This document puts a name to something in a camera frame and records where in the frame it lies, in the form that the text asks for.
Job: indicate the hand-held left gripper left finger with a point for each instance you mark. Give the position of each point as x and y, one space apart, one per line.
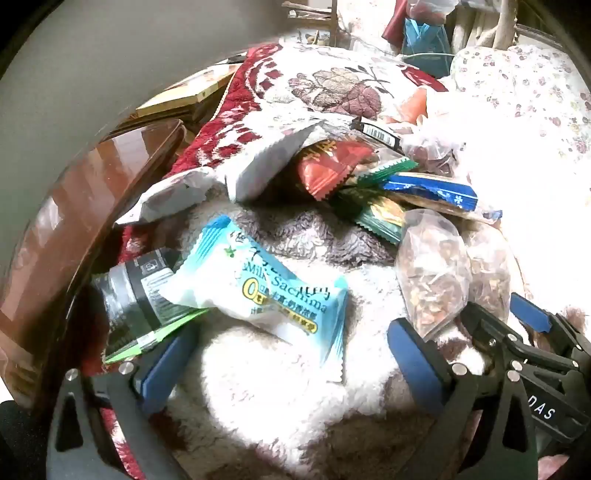
166 367

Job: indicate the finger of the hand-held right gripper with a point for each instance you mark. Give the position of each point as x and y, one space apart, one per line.
531 314
489 327

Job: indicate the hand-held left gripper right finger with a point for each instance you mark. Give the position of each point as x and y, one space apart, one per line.
415 364

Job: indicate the dark brown long snack packet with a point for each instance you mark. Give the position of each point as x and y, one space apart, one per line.
129 290

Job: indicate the blue white snack packet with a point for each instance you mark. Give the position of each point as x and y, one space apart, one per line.
258 286

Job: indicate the tan cracker packet blue end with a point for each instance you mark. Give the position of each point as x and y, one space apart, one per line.
438 191

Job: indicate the dark green snack packet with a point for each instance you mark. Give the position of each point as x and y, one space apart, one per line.
383 217

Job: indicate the white pink snack packet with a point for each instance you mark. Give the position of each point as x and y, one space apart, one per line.
171 198

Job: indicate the small bright green packet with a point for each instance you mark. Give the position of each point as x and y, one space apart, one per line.
388 173

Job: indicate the clear bag of red dates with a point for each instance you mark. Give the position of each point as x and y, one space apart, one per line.
429 147

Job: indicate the red orange snack packet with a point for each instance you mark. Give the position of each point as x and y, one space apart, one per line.
328 173

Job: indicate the white fluffy blanket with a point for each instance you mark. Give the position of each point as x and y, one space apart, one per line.
268 415

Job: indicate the dark wooden chair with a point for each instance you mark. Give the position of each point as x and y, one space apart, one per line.
69 221

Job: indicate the floral quilt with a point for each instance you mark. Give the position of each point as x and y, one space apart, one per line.
521 87

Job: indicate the pink plastic bag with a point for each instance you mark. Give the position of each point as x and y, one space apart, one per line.
411 106

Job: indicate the blue plastic bag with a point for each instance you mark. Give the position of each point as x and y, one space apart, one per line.
425 44

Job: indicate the white radiator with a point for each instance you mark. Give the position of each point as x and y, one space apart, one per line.
480 27

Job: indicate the red floral sofa cover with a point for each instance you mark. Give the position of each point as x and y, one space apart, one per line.
286 92

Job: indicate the red hanging cloth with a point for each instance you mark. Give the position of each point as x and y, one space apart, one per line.
392 23

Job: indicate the clear hanging plastic bag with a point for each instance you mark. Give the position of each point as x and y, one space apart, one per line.
429 9

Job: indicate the hanging floral cloth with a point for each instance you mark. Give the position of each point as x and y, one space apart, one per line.
360 23

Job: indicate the small wooden shelf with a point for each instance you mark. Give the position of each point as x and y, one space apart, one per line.
332 23

